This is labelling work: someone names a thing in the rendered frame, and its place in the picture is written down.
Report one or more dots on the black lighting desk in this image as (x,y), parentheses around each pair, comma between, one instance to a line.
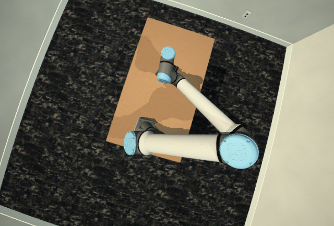
(175,68)

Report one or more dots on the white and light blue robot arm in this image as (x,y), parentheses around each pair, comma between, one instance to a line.
(237,150)

